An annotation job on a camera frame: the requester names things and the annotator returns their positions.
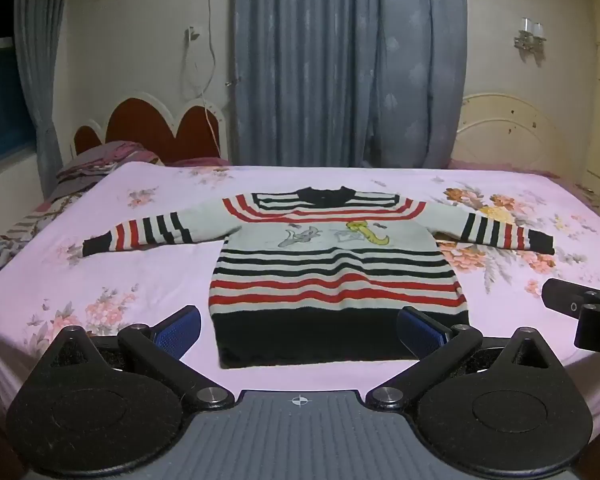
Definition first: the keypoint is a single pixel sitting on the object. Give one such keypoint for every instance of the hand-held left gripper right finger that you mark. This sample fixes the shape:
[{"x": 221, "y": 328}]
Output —
[{"x": 420, "y": 334}]

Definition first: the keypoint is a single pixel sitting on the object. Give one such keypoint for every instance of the striped floral quilt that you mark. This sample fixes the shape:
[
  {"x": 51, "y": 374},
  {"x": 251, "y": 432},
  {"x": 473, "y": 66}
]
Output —
[{"x": 15, "y": 232}]

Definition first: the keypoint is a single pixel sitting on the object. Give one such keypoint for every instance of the striped knitted child's sweater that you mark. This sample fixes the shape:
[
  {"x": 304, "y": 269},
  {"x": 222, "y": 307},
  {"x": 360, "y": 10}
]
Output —
[{"x": 330, "y": 280}]

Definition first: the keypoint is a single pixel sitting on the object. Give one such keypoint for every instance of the white wall plug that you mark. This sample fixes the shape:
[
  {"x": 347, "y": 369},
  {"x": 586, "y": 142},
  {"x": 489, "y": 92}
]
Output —
[{"x": 193, "y": 34}]

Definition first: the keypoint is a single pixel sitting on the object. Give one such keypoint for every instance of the wide blue-grey curtain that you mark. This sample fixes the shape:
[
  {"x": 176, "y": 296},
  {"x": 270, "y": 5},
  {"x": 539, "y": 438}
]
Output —
[{"x": 340, "y": 60}]

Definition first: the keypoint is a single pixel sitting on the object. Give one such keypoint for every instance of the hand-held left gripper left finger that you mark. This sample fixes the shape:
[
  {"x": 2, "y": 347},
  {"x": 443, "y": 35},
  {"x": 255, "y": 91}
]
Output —
[{"x": 180, "y": 334}]

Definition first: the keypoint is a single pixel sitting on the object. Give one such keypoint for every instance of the crystal wall lamp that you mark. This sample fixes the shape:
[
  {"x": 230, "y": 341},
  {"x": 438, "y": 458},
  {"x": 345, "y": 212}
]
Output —
[{"x": 529, "y": 40}]

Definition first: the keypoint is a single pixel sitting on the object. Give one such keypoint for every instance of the cream arched headboard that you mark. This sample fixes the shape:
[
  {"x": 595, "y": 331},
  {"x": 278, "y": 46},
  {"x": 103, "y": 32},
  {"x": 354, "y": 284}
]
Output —
[{"x": 510, "y": 135}]

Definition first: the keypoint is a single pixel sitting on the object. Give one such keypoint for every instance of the narrow blue-grey curtain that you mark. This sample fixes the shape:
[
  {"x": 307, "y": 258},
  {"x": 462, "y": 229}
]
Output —
[{"x": 40, "y": 70}]

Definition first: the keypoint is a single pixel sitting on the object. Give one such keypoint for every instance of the dark window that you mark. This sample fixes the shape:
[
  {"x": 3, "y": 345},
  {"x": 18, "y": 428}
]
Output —
[{"x": 2, "y": 90}]

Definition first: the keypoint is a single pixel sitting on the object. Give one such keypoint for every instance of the red scalloped headboard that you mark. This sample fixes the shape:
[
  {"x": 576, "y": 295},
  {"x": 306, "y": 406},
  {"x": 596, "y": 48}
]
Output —
[{"x": 145, "y": 130}]

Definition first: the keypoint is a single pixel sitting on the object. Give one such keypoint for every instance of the pink floral bed sheet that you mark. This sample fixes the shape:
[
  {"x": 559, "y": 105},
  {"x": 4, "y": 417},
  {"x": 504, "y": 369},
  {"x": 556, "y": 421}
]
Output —
[{"x": 130, "y": 270}]

